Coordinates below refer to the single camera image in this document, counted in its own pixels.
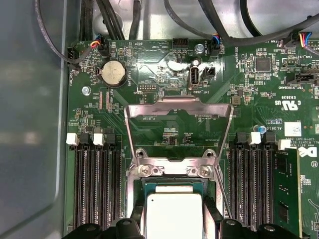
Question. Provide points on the black square chip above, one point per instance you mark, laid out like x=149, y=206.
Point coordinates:
x=263, y=64

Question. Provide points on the black PC case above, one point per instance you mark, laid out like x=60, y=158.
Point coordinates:
x=30, y=99

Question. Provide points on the green RAM stick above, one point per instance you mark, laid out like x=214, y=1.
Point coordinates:
x=285, y=186

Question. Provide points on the white barcode sticker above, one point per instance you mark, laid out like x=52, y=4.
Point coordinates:
x=292, y=129

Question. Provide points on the round coin cell battery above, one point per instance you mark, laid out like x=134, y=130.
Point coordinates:
x=113, y=73

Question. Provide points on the silver CPU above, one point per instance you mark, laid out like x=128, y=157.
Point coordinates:
x=174, y=214

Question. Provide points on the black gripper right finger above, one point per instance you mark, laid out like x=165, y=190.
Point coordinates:
x=269, y=232

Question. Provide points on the green motherboard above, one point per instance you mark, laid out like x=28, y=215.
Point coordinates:
x=224, y=82

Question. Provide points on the CPU socket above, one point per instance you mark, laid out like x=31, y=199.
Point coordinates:
x=174, y=178

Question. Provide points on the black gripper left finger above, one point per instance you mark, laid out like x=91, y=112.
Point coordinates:
x=87, y=231

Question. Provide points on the metal socket cover frame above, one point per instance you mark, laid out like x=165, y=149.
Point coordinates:
x=179, y=107

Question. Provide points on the silver internal USB port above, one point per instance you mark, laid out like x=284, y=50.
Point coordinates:
x=194, y=77

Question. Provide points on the silver motherboard screw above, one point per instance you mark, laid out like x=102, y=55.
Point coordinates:
x=199, y=47
x=86, y=90

